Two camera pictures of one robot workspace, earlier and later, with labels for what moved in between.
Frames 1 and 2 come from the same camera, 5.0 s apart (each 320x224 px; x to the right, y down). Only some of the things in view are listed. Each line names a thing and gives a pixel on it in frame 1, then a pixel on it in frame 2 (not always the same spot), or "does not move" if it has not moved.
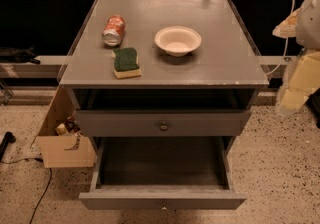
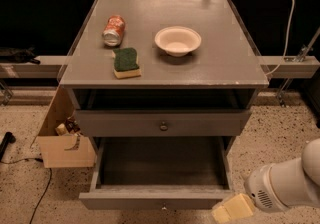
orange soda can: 113,30 does not move
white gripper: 309,26 -> 259,186
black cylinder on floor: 8,138 does not move
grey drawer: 162,173 does not move
